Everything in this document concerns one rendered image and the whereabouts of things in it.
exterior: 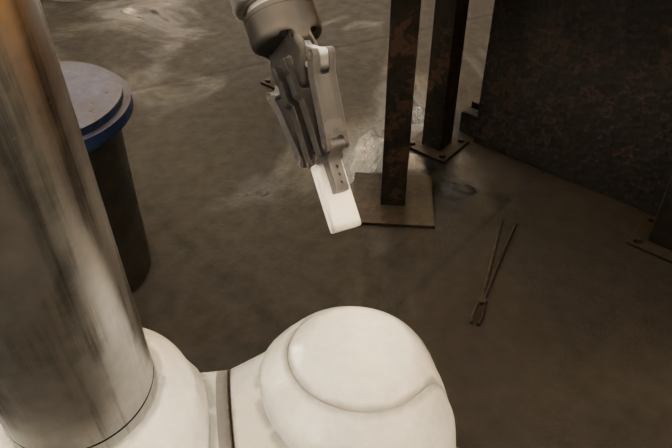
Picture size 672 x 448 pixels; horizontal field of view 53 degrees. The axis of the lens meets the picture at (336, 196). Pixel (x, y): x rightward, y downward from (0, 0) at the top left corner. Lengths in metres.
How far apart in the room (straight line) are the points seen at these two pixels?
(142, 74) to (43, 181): 1.99
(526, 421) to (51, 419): 0.98
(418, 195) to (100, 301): 1.36
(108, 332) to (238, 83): 1.82
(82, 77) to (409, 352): 1.00
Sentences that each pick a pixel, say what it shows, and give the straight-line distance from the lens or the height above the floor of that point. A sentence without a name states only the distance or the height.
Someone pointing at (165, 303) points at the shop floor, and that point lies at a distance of 1.47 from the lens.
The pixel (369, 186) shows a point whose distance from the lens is 1.72.
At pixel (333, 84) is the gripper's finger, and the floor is 0.73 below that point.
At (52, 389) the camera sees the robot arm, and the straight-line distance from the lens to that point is 0.42.
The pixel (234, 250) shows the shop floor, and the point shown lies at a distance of 1.56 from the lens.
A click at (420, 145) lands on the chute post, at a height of 0.01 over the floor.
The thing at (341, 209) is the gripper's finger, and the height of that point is 0.62.
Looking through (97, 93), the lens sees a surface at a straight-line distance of 1.33.
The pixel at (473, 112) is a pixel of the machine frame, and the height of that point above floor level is 0.07.
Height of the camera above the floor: 1.05
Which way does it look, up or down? 38 degrees down
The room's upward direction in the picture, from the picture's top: straight up
